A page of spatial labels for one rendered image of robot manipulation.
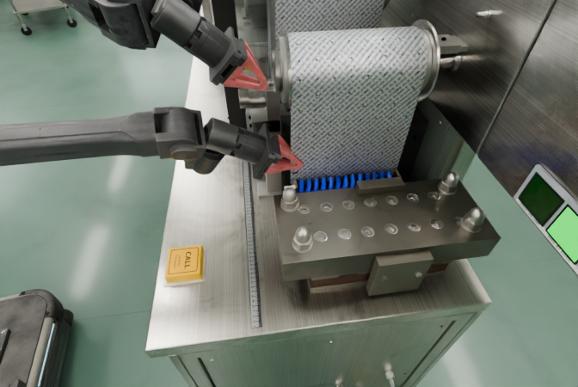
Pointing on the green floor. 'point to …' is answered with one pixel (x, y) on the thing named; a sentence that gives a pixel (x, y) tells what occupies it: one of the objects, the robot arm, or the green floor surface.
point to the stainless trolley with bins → (33, 3)
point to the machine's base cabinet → (330, 357)
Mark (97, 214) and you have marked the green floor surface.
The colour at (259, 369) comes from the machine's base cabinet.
